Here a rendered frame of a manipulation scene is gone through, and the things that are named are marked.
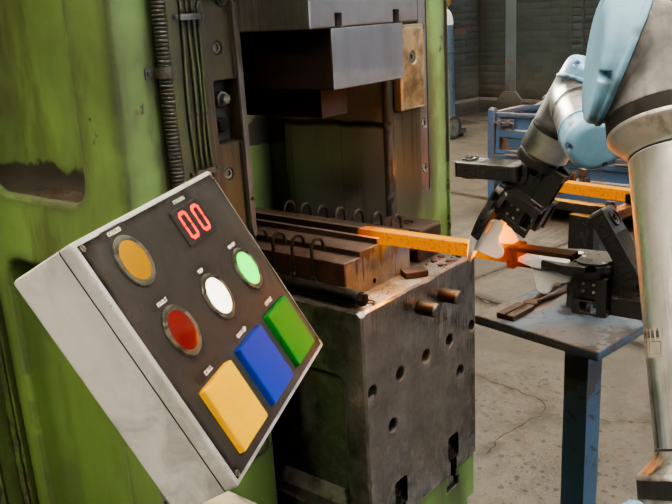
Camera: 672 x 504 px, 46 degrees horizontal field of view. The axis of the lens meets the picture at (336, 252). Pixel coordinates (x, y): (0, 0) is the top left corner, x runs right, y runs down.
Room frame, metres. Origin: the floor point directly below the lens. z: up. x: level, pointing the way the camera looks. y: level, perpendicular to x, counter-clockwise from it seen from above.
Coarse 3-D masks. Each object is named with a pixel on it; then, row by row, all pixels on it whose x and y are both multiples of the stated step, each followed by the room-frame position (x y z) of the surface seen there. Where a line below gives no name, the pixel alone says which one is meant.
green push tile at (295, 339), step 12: (288, 300) 0.97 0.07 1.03; (276, 312) 0.92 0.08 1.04; (288, 312) 0.95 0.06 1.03; (276, 324) 0.91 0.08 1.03; (288, 324) 0.93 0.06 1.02; (300, 324) 0.96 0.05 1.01; (276, 336) 0.90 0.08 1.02; (288, 336) 0.91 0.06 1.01; (300, 336) 0.94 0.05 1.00; (288, 348) 0.90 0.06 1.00; (300, 348) 0.92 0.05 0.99; (300, 360) 0.90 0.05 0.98
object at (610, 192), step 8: (568, 184) 1.66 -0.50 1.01; (576, 184) 1.64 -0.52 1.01; (584, 184) 1.64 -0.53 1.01; (592, 184) 1.63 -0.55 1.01; (600, 184) 1.63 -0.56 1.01; (568, 192) 1.66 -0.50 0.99; (576, 192) 1.64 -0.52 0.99; (584, 192) 1.63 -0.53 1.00; (592, 192) 1.61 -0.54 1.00; (600, 192) 1.60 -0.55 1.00; (608, 192) 1.59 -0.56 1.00; (616, 192) 1.57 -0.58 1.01; (624, 192) 1.56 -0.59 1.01; (624, 200) 1.56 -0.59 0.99
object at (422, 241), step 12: (360, 228) 1.40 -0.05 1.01; (372, 228) 1.40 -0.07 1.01; (384, 228) 1.39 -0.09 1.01; (384, 240) 1.36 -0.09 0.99; (396, 240) 1.34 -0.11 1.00; (408, 240) 1.33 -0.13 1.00; (420, 240) 1.31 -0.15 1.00; (432, 240) 1.30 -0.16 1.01; (444, 240) 1.28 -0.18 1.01; (456, 240) 1.28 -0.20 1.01; (468, 240) 1.27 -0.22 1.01; (444, 252) 1.28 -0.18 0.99; (456, 252) 1.27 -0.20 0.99; (480, 252) 1.24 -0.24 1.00; (504, 252) 1.21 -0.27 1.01; (516, 252) 1.20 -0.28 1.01; (528, 252) 1.19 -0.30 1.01; (540, 252) 1.17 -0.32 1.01; (552, 252) 1.16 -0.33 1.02; (564, 252) 1.16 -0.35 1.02; (576, 252) 1.16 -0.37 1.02; (516, 264) 1.20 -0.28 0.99
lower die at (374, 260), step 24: (288, 216) 1.55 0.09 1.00; (312, 216) 1.57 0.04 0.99; (264, 240) 1.46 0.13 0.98; (288, 240) 1.42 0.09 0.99; (336, 240) 1.39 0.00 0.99; (360, 240) 1.38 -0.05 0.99; (288, 264) 1.36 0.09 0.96; (336, 264) 1.29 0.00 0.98; (360, 264) 1.31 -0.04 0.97; (384, 264) 1.37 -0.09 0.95; (408, 264) 1.43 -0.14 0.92; (360, 288) 1.31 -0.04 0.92
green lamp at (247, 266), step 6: (240, 252) 0.95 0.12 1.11; (240, 258) 0.94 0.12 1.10; (246, 258) 0.95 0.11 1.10; (240, 264) 0.93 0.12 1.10; (246, 264) 0.94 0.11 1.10; (252, 264) 0.96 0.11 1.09; (246, 270) 0.93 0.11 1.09; (252, 270) 0.95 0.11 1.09; (246, 276) 0.93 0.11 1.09; (252, 276) 0.94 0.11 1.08; (258, 276) 0.95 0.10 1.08; (252, 282) 0.93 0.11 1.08
